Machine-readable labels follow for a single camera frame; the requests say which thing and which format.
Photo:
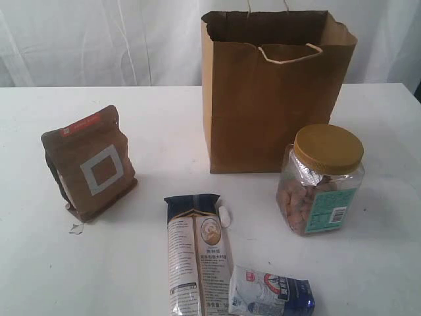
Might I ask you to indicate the white cube by pasta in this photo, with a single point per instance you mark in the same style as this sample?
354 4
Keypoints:
225 217

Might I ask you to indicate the long pasta packet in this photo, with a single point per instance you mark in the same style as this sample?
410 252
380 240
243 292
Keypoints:
199 269

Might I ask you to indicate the brown pouch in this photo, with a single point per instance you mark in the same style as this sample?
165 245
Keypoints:
90 163

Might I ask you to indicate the clear jar yellow lid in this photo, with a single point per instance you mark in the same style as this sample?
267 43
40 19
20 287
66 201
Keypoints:
321 173

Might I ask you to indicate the white blue salt packet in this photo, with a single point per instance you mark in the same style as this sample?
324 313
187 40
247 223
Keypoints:
257 293

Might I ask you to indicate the small torn paper scrap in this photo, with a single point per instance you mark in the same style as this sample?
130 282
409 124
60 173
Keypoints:
77 229

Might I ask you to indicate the brown paper bag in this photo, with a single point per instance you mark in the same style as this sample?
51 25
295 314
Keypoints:
265 75

